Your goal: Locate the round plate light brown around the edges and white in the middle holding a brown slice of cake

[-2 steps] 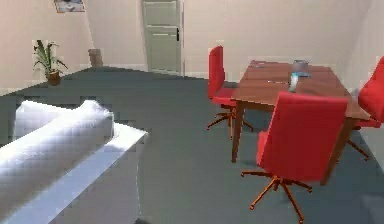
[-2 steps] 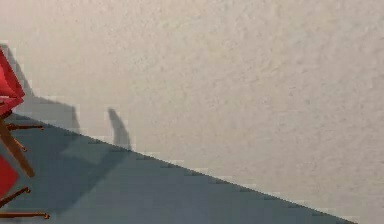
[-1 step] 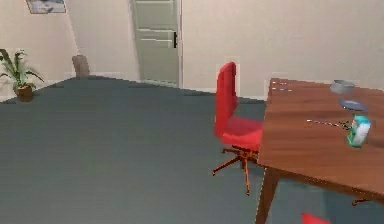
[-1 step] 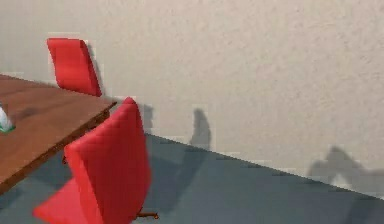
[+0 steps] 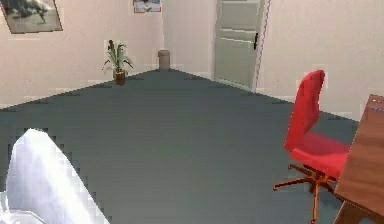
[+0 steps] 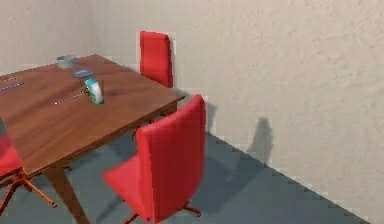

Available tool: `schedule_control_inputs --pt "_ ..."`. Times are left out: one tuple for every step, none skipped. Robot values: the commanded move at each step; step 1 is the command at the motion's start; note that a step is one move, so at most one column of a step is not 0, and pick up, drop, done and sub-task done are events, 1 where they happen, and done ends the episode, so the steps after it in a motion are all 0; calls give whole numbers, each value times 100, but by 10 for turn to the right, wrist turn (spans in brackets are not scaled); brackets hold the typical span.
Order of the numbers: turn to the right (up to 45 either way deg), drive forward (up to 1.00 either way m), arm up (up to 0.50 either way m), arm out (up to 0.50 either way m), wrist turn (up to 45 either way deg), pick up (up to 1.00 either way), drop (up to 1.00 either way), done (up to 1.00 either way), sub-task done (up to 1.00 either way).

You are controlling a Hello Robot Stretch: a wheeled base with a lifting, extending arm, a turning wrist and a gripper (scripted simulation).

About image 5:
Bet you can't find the white rounded pillow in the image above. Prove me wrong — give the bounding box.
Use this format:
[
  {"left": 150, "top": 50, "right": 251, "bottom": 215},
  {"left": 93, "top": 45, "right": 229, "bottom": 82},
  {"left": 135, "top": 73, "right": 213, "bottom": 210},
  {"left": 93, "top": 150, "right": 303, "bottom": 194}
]
[{"left": 0, "top": 128, "right": 111, "bottom": 224}]

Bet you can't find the grey framed wall picture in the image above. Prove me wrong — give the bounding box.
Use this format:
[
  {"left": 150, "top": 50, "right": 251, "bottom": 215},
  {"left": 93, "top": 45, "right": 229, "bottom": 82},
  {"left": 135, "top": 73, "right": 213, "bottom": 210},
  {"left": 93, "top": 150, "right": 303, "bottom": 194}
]
[{"left": 0, "top": 0, "right": 64, "bottom": 35}]

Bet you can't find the green potted house plant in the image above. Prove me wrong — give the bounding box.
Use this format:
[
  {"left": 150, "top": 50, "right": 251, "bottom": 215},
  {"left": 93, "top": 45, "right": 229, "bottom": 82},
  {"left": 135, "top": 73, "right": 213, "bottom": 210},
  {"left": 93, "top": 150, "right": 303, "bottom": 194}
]
[{"left": 102, "top": 39, "right": 134, "bottom": 86}]

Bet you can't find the brown round bin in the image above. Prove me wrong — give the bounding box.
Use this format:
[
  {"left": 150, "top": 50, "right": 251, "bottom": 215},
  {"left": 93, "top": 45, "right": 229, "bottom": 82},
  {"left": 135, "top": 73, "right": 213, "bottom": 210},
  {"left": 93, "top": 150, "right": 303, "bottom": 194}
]
[{"left": 157, "top": 49, "right": 171, "bottom": 70}]

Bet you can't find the pale grey room door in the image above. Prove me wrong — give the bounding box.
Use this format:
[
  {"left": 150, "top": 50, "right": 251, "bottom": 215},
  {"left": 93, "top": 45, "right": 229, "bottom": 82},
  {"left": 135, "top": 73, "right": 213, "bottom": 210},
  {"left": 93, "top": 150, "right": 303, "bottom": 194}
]
[{"left": 213, "top": 0, "right": 266, "bottom": 90}]

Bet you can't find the blue framed wall picture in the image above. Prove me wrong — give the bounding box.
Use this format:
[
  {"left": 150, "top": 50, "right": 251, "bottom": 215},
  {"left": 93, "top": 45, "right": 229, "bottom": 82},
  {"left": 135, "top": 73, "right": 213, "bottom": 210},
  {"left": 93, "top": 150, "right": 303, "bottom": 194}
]
[{"left": 133, "top": 0, "right": 162, "bottom": 14}]

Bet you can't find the brown wooden desk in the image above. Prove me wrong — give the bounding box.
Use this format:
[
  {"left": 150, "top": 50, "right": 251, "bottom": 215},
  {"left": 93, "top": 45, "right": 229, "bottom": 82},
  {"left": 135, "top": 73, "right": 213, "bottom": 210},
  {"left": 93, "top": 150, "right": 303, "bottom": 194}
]
[{"left": 333, "top": 94, "right": 384, "bottom": 224}]

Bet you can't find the red office chair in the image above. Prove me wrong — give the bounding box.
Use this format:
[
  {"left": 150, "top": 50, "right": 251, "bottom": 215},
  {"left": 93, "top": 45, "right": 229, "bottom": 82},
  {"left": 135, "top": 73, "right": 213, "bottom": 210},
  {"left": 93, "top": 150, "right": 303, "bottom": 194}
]
[{"left": 273, "top": 69, "right": 352, "bottom": 224}]

